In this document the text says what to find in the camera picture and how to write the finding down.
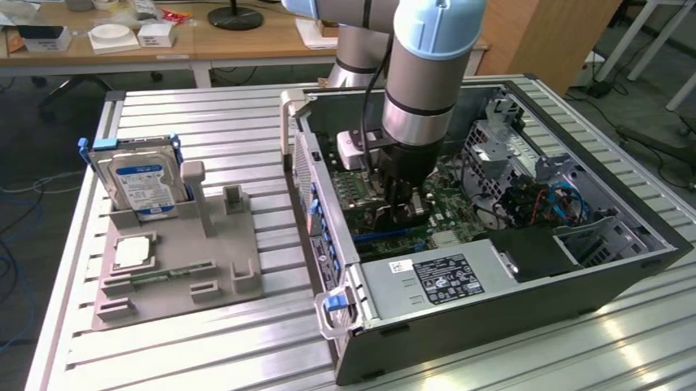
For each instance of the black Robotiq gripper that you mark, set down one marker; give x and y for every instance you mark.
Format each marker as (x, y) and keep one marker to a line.
(410, 167)

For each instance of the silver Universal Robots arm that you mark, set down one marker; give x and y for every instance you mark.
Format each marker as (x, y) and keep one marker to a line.
(423, 81)

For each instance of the green motherboard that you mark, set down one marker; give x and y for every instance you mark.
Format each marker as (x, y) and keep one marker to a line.
(451, 212)

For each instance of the blue expansion slot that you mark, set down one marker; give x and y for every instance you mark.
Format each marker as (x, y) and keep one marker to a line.
(381, 238)

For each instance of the silver chipset heatsink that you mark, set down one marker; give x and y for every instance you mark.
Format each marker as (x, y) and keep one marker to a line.
(446, 239)

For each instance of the grey power supply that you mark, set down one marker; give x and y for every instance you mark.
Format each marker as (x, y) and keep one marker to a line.
(391, 297)

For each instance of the blue case latch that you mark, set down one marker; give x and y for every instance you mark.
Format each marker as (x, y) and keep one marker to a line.
(333, 303)

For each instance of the white paper stack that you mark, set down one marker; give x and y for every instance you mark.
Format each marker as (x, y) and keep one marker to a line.
(312, 36)

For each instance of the metal disk bay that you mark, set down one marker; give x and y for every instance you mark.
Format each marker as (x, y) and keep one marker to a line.
(597, 244)

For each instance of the wooden cabinet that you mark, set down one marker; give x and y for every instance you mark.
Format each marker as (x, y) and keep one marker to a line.
(544, 40)

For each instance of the black open PC case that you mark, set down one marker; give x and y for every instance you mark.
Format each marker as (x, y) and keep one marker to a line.
(489, 326)

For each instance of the wooden desk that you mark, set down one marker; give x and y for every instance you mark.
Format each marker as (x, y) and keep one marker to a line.
(244, 45)

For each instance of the black floor stand base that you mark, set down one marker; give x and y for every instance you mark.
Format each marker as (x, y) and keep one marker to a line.
(662, 140)

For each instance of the black round monitor base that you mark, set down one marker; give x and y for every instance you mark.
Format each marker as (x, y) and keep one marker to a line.
(236, 18)

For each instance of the silver hard disk blue label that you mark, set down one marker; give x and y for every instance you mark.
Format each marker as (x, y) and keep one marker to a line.
(137, 183)

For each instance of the grey parts rack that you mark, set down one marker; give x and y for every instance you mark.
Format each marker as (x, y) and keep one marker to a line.
(179, 293)

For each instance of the green RAM stick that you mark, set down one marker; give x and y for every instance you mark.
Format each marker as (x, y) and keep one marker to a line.
(163, 275)

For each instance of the silver CPU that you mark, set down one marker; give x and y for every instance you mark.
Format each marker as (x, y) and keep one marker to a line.
(132, 252)

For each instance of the red packet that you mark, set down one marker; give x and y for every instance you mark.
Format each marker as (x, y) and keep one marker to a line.
(178, 18)

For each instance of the small white labelled box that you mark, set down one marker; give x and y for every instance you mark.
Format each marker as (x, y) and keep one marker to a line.
(156, 36)

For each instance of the blue disk caddy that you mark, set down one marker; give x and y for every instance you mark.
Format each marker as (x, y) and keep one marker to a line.
(83, 152)

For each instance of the white round holder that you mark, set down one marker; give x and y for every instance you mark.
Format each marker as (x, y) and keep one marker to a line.
(111, 38)

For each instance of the black office chair base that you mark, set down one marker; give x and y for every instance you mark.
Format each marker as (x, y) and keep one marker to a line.
(60, 91)

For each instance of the white box black lid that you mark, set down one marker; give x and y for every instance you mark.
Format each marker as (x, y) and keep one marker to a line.
(44, 38)

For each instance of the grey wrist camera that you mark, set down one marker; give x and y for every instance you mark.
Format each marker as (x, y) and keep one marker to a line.
(353, 152)

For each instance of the white table frame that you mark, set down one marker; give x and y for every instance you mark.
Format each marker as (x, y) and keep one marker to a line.
(650, 45)

